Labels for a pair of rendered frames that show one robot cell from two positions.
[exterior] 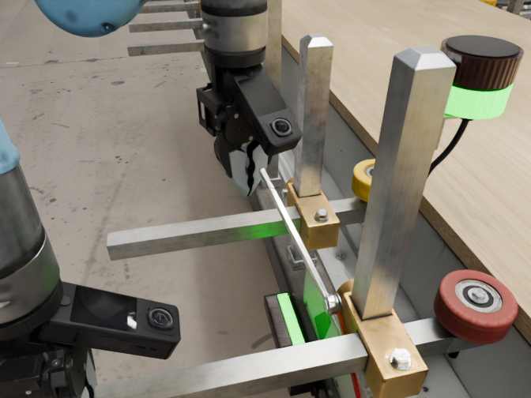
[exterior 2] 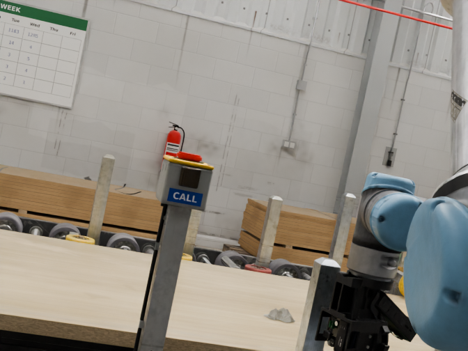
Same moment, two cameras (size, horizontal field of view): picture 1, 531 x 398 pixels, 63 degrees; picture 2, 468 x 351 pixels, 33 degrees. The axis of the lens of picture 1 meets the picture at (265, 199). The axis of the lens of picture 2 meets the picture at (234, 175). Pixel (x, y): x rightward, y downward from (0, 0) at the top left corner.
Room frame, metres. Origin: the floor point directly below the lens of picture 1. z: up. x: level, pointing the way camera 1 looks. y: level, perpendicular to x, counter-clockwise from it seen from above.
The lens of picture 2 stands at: (0.77, 1.20, 1.28)
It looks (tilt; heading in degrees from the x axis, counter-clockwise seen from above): 3 degrees down; 270
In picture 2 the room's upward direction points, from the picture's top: 12 degrees clockwise
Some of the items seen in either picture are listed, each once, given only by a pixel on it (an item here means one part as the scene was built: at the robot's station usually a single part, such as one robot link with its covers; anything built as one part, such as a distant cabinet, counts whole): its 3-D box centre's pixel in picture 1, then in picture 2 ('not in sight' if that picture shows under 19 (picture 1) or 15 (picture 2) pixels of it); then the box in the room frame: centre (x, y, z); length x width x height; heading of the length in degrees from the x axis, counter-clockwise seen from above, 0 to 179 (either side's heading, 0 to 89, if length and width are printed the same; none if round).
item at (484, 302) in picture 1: (465, 324); not in sight; (0.32, -0.23, 0.85); 0.08 x 0.08 x 0.11
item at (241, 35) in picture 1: (233, 29); (374, 262); (0.52, 0.04, 1.13); 0.08 x 0.08 x 0.05
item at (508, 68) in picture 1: (477, 61); not in sight; (0.34, -0.17, 1.16); 0.06 x 0.06 x 0.02
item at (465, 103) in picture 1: (468, 90); not in sight; (0.34, -0.17, 1.13); 0.06 x 0.06 x 0.02
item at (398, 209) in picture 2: not in sight; (409, 222); (0.51, 0.14, 1.21); 0.11 x 0.11 x 0.08; 89
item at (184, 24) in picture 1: (187, 24); not in sight; (1.73, 0.30, 0.81); 0.44 x 0.03 x 0.04; 103
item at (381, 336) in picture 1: (377, 333); not in sight; (0.31, -0.13, 0.85); 0.14 x 0.06 x 0.05; 13
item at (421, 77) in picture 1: (378, 271); not in sight; (0.33, -0.12, 0.93); 0.04 x 0.04 x 0.48; 13
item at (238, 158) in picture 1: (230, 167); not in sight; (0.52, 0.05, 0.94); 0.06 x 0.03 x 0.09; 33
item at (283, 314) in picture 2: not in sight; (282, 312); (0.59, -0.50, 0.91); 0.09 x 0.07 x 0.02; 70
